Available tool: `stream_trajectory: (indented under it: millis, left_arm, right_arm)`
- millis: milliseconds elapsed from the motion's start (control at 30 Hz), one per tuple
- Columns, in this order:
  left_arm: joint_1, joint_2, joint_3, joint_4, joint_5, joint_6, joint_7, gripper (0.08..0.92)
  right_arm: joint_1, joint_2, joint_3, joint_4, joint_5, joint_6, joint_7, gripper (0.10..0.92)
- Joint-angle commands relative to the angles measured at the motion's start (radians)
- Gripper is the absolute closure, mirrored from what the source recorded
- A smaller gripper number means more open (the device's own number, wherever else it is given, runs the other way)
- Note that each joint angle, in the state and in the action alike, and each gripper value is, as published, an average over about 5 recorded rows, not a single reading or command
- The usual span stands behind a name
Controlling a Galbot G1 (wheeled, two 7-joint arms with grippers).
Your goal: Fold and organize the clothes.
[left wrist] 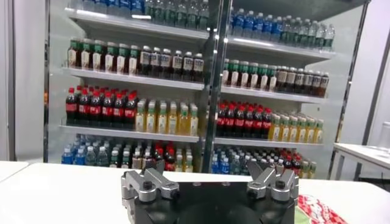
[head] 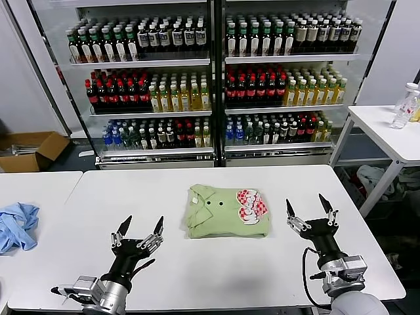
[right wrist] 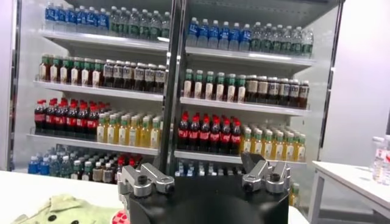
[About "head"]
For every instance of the open cardboard box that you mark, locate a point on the open cardboard box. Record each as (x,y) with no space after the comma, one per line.
(19,162)

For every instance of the dark tea bottle green cap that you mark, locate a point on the dark tea bottle green cap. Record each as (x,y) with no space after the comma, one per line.
(254,42)
(120,47)
(108,48)
(289,42)
(278,42)
(231,42)
(96,48)
(131,47)
(242,42)
(266,42)
(85,48)
(73,49)

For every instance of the light green polo shirt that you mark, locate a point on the light green polo shirt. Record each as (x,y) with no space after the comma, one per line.
(223,220)

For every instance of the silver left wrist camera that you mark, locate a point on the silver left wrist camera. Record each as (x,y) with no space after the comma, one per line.
(87,288)

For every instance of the dark drink bottle beige label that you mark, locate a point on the dark drink bottle beige label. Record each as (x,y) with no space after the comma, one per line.
(300,36)
(311,36)

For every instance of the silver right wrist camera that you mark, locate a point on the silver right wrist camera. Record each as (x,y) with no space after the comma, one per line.
(354,269)

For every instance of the yellow drink bottle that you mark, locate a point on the yellow drink bottle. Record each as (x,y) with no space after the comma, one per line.
(416,115)

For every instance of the yellow juice bottle white cap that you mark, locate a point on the yellow juice bottle white cap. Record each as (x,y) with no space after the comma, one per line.
(185,99)
(328,131)
(164,100)
(175,99)
(320,132)
(331,93)
(195,99)
(154,100)
(301,95)
(198,138)
(205,98)
(206,138)
(290,95)
(341,92)
(321,94)
(311,94)

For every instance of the dark drink bottle blue label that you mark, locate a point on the dark drink bottle blue label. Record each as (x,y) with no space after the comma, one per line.
(323,35)
(199,36)
(176,37)
(188,37)
(345,34)
(164,38)
(355,33)
(153,38)
(142,39)
(334,34)

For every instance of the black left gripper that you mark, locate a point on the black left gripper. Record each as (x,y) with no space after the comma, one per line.
(126,256)

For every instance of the pale cloth pile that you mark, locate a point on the pale cloth pile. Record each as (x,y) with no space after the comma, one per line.
(408,183)

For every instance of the small white floor object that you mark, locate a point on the small white floor object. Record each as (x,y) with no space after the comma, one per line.
(86,153)

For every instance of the cola bottle red cap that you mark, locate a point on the cola bottle red cap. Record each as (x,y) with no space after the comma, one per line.
(241,90)
(190,137)
(310,131)
(112,94)
(281,89)
(133,93)
(122,94)
(251,90)
(302,131)
(180,137)
(143,93)
(231,90)
(271,90)
(261,90)
(102,94)
(92,95)

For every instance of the blue water bottle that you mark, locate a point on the blue water bottle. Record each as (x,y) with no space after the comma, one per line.
(239,136)
(116,139)
(105,139)
(229,136)

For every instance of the white cloth pile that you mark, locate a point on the white cloth pile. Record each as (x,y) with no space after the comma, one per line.
(374,178)

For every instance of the crumpled light blue shirt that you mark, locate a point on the crumpled light blue shirt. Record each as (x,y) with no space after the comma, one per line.
(16,226)

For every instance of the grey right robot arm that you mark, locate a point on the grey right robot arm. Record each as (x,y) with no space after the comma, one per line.
(357,303)

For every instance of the white side table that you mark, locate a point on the white side table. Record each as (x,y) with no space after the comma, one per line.
(377,131)

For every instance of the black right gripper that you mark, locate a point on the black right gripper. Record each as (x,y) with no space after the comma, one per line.
(323,239)

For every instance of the beverage display shelf unit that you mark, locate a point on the beverage display shelf unit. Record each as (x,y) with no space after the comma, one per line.
(141,62)
(288,59)

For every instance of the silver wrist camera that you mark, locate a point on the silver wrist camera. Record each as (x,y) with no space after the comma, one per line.
(87,288)
(354,269)

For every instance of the silver metal bars bundle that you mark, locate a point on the silver metal bars bundle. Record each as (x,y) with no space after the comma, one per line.
(26,149)

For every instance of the small dark bottle white cap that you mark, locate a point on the small dark bottle white cap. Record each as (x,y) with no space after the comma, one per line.
(153,139)
(275,134)
(285,133)
(143,139)
(170,138)
(161,138)
(293,133)

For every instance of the clear plastic bottle white cap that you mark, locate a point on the clear plastic bottle white cap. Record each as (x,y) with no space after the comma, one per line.
(401,119)
(407,98)

